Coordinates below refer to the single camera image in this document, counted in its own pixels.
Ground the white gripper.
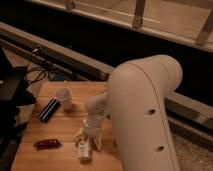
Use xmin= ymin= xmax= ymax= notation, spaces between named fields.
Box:
xmin=75 ymin=115 xmax=104 ymax=151

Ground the white bottle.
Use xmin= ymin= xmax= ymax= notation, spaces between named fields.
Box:
xmin=77 ymin=137 xmax=92 ymax=161

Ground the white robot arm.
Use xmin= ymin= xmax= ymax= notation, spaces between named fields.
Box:
xmin=75 ymin=55 xmax=182 ymax=171

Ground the red chili pepper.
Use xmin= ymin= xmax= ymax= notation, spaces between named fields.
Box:
xmin=34 ymin=139 xmax=61 ymax=150

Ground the clear plastic cup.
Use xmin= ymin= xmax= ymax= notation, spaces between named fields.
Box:
xmin=55 ymin=87 xmax=72 ymax=110

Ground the black rectangular box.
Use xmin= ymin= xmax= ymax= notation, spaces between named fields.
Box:
xmin=38 ymin=98 xmax=60 ymax=123

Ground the black equipment on left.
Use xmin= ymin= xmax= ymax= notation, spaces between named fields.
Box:
xmin=0 ymin=49 xmax=37 ymax=158

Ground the black cable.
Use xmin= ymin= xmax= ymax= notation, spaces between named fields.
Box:
xmin=23 ymin=46 xmax=54 ymax=85

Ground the metal rail beam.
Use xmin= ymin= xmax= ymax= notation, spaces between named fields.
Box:
xmin=0 ymin=22 xmax=213 ymax=134

